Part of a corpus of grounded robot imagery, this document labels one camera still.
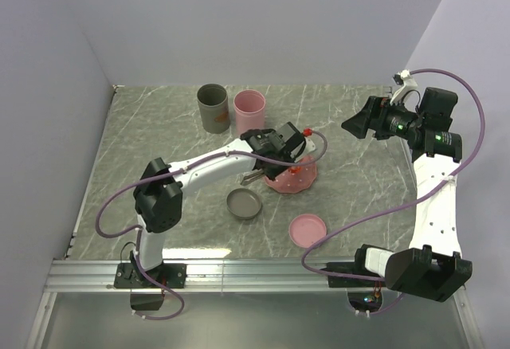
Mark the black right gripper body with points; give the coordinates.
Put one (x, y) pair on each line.
(394, 120)

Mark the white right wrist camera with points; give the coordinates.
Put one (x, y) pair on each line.
(406, 84)

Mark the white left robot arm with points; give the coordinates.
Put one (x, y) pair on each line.
(159, 203)

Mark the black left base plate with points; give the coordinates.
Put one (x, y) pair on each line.
(128, 276)

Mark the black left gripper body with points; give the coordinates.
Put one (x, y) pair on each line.
(275, 170)

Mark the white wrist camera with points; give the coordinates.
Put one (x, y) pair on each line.
(406, 84)
(308, 146)

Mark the pink dotted plate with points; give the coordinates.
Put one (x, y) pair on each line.
(287, 183)

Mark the pink lunch box cup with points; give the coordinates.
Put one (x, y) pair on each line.
(249, 107)

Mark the grey round lid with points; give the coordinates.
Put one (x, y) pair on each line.
(243, 203)

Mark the metal tongs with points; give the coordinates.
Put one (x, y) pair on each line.
(252, 177)

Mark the aluminium mounting rail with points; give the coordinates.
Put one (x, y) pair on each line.
(210, 275)

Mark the pink round lid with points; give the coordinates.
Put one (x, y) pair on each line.
(306, 229)

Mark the red shrimp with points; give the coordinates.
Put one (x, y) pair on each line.
(294, 170)

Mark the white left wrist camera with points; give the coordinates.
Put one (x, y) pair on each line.
(308, 146)

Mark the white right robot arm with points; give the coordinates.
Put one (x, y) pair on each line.
(432, 267)

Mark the grey lunch box cup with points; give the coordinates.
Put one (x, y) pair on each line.
(214, 109)

